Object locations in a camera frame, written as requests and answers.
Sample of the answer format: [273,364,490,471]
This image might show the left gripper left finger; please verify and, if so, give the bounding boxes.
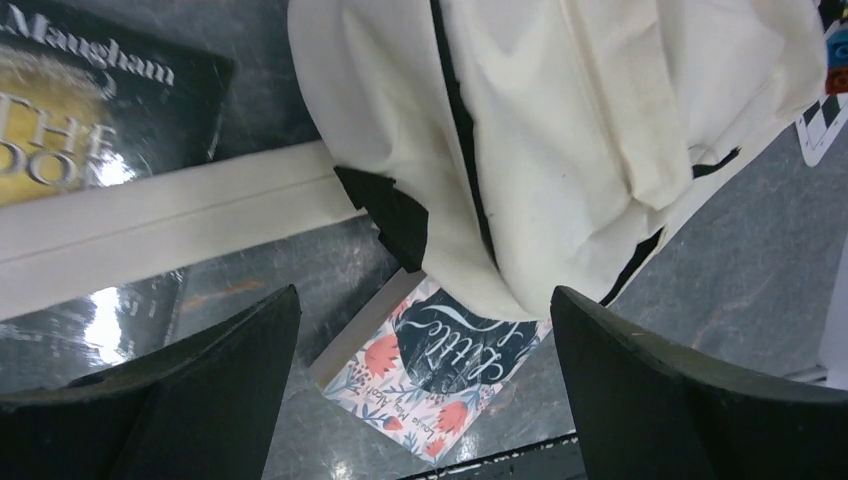
[1,286,301,479]

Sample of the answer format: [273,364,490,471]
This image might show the blue orange toy block stack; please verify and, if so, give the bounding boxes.
[825,22,847,95]

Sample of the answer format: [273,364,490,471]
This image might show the floral cover book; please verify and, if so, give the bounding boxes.
[310,269,552,465]

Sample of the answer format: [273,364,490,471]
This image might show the black white checkerboard mat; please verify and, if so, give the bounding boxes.
[795,16,848,168]

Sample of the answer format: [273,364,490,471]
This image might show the cream canvas backpack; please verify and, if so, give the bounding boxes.
[1,1,827,321]

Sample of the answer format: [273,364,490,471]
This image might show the black dark book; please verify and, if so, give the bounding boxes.
[1,1,234,206]

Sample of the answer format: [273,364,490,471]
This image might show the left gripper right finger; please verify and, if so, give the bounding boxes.
[550,286,847,479]

